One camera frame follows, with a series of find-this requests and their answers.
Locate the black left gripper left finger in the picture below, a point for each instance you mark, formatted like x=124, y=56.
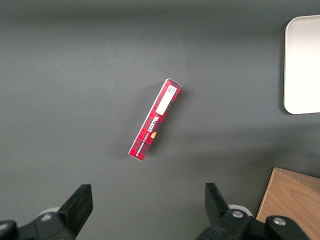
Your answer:
x=75, y=210

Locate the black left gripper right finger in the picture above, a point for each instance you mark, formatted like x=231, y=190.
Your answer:
x=220, y=212

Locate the wooden board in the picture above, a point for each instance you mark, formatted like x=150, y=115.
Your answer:
x=292, y=200

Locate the red tartan shortbread box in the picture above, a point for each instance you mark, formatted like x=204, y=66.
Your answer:
x=155, y=120

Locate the white plastic tray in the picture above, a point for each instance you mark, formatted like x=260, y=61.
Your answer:
x=303, y=65

